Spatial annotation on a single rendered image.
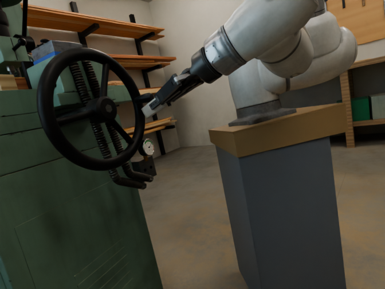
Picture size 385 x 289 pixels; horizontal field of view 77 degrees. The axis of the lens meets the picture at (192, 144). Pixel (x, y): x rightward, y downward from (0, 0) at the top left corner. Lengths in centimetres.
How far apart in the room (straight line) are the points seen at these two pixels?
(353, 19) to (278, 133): 289
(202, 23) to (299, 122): 363
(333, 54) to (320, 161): 32
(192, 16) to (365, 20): 238
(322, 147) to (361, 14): 281
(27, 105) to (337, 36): 87
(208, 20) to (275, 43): 374
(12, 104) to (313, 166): 84
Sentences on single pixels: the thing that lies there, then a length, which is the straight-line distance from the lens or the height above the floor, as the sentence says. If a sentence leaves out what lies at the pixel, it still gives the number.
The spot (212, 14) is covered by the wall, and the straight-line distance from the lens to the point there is 421.
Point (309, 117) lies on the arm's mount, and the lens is 81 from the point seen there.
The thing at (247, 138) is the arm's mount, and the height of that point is 65.
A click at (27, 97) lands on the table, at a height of 88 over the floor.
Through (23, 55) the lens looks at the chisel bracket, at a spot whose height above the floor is 102.
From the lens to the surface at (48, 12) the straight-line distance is 322.
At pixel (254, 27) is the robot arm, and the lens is 49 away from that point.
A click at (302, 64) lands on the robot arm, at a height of 82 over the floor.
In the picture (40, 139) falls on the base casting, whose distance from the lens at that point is 73.
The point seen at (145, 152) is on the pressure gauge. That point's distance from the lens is 87.
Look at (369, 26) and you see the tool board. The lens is 354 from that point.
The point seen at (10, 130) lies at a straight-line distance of 71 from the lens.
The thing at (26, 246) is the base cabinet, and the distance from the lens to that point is 73.
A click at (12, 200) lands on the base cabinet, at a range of 70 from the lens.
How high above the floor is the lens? 78
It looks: 9 degrees down
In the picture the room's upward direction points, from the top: 12 degrees counter-clockwise
